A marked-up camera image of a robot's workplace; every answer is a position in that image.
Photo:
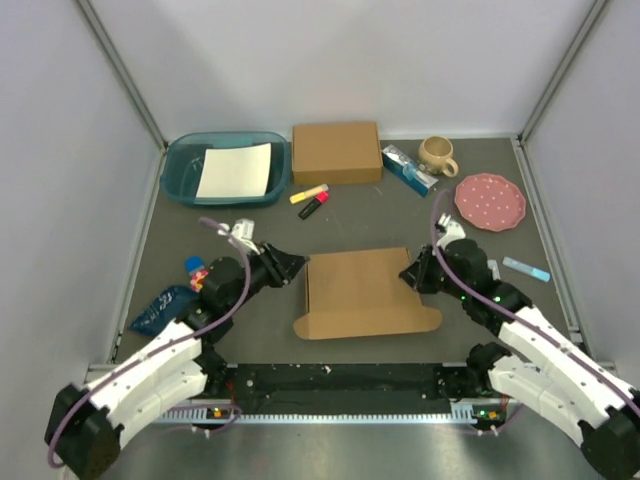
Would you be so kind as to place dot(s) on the black pink highlighter pen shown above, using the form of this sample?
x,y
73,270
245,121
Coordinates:
x,y
313,205

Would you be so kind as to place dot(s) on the blue toothbrush package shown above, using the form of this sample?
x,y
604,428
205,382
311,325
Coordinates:
x,y
407,170

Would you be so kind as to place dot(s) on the closed brown cardboard box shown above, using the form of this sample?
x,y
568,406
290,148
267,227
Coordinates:
x,y
336,153

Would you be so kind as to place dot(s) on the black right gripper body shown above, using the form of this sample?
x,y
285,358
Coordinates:
x,y
440,281

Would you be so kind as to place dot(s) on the orange grey marker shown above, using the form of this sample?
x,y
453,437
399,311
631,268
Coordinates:
x,y
493,266

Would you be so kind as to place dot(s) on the brown cardboard box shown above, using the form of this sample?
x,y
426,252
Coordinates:
x,y
336,153
360,294

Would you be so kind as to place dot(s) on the dark blue patterned pouch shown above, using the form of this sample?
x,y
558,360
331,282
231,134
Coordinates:
x,y
152,320

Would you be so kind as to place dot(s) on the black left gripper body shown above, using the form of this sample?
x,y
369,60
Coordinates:
x,y
263,273

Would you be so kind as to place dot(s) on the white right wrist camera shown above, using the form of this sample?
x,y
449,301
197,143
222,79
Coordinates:
x,y
448,230

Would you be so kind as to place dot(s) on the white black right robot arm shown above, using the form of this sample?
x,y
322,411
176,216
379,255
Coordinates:
x,y
532,362

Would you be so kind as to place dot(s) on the pink plush flower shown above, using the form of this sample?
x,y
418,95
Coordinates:
x,y
197,279

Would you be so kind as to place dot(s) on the white paper sheet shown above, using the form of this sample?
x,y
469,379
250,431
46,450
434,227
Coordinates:
x,y
235,172

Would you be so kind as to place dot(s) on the yellow highlighter pen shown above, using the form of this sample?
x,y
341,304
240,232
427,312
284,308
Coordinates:
x,y
308,194

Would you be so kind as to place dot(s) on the light blue marker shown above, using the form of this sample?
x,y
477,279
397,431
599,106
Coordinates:
x,y
526,269

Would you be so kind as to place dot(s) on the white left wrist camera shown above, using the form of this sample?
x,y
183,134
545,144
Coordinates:
x,y
240,234

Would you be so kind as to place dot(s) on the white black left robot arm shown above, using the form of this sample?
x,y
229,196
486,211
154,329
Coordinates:
x,y
89,426

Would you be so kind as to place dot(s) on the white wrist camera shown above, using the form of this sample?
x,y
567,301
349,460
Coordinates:
x,y
240,234
448,230

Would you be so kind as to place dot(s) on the teal plastic bin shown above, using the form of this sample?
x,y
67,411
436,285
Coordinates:
x,y
184,162

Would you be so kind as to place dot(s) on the pink dotted plate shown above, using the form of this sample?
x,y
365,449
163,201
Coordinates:
x,y
490,202

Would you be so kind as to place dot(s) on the grey slotted cable duct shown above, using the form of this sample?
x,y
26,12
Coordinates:
x,y
458,414

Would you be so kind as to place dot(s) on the beige ceramic mug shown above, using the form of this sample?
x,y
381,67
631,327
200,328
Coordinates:
x,y
436,156

